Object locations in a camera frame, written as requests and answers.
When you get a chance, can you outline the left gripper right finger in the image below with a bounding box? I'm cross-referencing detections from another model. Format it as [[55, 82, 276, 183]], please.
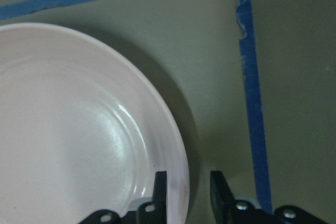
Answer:
[[210, 170, 325, 224]]

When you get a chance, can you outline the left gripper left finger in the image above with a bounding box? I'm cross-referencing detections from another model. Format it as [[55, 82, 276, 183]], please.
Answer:
[[81, 171, 167, 224]]

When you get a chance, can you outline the pink plate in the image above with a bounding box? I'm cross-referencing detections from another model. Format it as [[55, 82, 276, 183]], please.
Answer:
[[1, 23, 190, 223]]

